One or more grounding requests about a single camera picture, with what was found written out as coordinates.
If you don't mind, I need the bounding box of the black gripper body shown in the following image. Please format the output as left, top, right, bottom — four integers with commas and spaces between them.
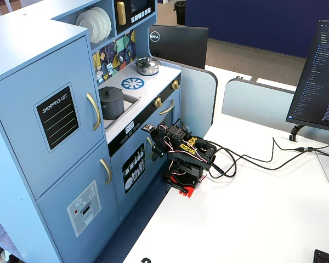
154, 124, 188, 151

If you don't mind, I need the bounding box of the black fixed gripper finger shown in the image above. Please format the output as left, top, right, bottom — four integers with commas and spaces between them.
150, 131, 163, 150

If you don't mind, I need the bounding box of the black movable gripper finger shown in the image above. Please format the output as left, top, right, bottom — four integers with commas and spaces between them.
151, 145, 167, 162

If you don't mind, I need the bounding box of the gray pot lid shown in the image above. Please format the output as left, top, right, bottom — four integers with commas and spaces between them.
98, 86, 124, 104

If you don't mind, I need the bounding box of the stainless steel pot lid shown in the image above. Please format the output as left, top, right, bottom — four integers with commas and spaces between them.
135, 56, 158, 69

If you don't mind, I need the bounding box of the tall light blue desk divider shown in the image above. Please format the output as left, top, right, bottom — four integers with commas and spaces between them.
158, 60, 218, 138

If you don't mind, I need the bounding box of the red table clamp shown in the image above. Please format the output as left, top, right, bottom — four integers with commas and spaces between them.
164, 175, 206, 198

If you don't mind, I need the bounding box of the gray cooking pot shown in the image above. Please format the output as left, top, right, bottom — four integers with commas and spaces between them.
99, 92, 125, 121

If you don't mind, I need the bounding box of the metal toy slotted spatula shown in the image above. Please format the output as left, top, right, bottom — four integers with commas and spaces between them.
105, 46, 114, 76

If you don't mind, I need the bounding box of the metal toy skimmer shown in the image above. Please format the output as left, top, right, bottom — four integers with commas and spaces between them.
95, 54, 104, 83

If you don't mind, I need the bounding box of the metal toy ladle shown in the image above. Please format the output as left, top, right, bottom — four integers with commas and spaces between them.
115, 39, 125, 65

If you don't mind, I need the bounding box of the black Dell monitor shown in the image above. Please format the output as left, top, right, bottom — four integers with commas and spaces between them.
148, 24, 209, 70

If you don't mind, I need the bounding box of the low light blue desk divider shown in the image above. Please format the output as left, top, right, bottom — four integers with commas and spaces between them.
221, 78, 329, 147

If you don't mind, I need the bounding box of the blue toy kitchen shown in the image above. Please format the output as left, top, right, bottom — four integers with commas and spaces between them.
0, 0, 182, 263

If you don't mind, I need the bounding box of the black trash can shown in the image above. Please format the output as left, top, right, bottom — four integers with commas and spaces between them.
173, 0, 187, 26

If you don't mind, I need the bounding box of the white plate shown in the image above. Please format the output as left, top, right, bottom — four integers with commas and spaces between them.
75, 10, 99, 44
84, 9, 107, 42
92, 7, 112, 39

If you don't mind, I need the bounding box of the monitor with lit screen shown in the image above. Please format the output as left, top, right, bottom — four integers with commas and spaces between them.
286, 19, 329, 134

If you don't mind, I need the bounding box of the black keyboard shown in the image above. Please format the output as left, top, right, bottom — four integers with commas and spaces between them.
313, 249, 329, 263

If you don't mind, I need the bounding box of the gold dishwasher handle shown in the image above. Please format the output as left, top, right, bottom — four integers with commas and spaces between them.
146, 136, 155, 161

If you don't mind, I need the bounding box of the gold oven handle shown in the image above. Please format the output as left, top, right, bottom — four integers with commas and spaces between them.
158, 99, 175, 116

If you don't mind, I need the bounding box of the short gold freezer handle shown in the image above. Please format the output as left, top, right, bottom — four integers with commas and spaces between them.
99, 158, 112, 186

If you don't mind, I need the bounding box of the long gold fridge handle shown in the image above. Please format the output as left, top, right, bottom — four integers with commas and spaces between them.
86, 92, 101, 132

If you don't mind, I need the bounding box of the black cable with connector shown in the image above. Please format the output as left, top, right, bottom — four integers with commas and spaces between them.
208, 136, 329, 179

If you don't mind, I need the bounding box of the gold microwave handle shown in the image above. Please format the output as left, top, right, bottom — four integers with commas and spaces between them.
116, 1, 127, 26

